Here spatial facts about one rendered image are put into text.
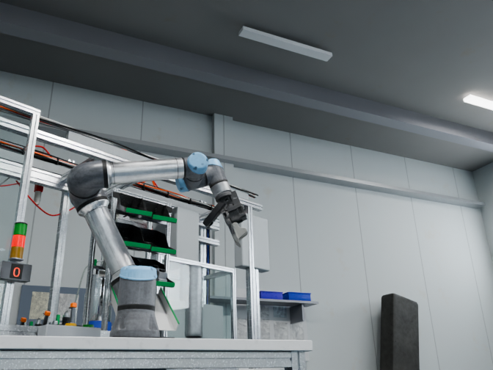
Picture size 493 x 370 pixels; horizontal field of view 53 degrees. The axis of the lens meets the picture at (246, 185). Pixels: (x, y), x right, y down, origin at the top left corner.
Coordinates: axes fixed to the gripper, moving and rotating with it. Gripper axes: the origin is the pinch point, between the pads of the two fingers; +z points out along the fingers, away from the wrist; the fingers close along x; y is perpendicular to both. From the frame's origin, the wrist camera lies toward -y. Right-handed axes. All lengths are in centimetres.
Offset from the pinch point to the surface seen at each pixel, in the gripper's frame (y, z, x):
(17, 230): -84, -45, 12
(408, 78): 284, -219, 426
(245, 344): -7, 36, -41
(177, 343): -22, 30, -51
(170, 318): -43, 8, 53
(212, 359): -16, 36, -43
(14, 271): -89, -28, 10
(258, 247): 9, -37, 192
